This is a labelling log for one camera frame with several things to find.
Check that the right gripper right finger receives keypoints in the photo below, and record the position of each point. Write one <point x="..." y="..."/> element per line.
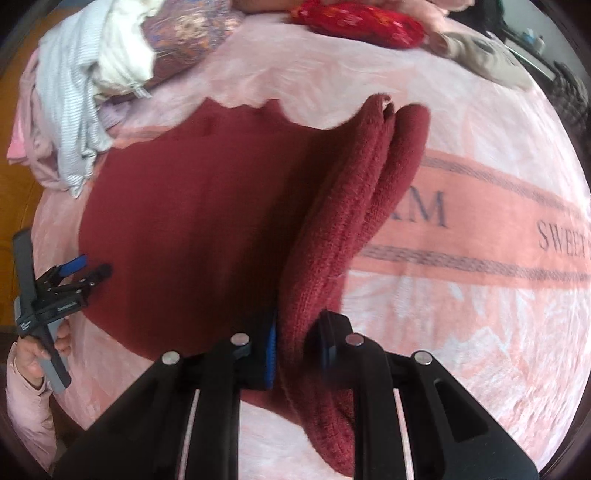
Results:
<point x="413" y="418"/>

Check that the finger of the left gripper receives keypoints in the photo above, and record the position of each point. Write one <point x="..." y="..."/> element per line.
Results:
<point x="84" y="284"/>
<point x="55" y="275"/>

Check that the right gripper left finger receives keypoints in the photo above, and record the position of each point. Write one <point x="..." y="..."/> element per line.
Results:
<point x="179" y="419"/>

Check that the dark red knit sweater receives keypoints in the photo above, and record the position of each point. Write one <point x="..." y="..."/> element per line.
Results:
<point x="238" y="215"/>

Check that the pink sleeved left forearm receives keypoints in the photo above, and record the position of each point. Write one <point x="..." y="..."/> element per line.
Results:
<point x="30" y="414"/>

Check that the person's left hand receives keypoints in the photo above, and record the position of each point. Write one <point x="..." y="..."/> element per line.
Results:
<point x="29" y="351"/>

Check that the pink garment pile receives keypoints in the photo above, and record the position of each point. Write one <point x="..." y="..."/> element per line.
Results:
<point x="31" y="144"/>

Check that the pink floral bed blanket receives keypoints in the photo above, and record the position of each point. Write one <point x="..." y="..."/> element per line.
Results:
<point x="485" y="261"/>

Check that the white striped knit garment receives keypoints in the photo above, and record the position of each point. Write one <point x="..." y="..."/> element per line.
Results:
<point x="67" y="54"/>

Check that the cream zippered garment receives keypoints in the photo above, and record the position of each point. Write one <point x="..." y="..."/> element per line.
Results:
<point x="125" y="59"/>

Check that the purple paisley pillow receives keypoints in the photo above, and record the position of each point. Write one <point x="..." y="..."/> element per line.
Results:
<point x="183" y="33"/>

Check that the red patterned cloth bag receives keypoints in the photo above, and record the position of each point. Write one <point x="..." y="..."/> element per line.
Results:
<point x="360" y="22"/>

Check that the beige garment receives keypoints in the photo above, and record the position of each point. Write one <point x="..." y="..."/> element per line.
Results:
<point x="483" y="57"/>

